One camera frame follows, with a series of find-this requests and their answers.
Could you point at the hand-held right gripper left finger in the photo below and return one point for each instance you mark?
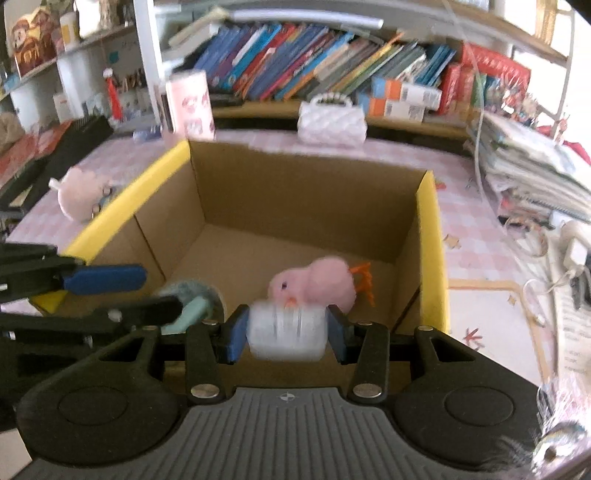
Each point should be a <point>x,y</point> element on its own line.
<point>235,334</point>

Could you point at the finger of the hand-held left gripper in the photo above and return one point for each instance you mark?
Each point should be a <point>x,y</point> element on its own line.
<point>106,279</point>
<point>138,314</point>

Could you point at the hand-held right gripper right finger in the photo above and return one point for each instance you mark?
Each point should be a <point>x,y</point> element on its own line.
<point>337,337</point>

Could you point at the small teal toy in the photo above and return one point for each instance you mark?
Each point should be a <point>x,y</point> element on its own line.
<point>196,314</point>

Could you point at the pink plush duck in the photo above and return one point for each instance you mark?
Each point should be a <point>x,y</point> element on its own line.
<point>323,281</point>

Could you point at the pink plush pig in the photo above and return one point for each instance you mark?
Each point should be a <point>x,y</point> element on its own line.
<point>81,191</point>

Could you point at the yellow cardboard box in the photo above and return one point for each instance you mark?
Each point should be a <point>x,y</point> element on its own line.
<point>300,207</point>

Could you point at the red packet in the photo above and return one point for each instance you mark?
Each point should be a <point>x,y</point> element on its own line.
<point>32,147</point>

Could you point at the small spray bottle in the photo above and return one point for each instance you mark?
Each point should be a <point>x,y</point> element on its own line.
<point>147,134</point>

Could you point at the red tassel ornament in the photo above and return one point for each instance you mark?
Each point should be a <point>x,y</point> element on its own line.
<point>113,94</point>

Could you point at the pink humidifier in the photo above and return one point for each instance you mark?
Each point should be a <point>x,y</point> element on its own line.
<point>191,106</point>

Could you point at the white quilted handbag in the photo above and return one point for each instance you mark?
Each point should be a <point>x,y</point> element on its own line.
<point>330,124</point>

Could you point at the orange white carton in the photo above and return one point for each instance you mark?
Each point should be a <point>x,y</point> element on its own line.
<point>406,92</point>
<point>395,110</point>

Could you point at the white bookshelf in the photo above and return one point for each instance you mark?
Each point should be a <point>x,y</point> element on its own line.
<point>147,46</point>

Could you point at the white side shelf unit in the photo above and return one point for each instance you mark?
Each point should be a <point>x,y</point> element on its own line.
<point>97,40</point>

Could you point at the red gold paper figure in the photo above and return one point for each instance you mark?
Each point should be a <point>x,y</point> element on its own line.
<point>32,44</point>

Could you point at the white bottle yellow label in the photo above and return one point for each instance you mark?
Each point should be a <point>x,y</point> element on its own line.
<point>69,32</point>

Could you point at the white power strip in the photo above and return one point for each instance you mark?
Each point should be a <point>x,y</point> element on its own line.
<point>575,249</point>

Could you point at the stack of papers and notebooks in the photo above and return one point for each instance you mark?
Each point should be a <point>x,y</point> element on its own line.
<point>521,161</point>

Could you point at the row of colourful slanted books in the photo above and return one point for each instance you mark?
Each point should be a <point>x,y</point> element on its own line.
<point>300,60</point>

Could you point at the colourful figurine stand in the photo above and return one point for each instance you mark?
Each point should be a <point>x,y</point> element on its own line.
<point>508,104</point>

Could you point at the red thick book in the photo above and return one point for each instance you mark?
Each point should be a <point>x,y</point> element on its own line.
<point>496,67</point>

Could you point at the white light bar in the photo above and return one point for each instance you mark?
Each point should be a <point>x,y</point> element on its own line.
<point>304,19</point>

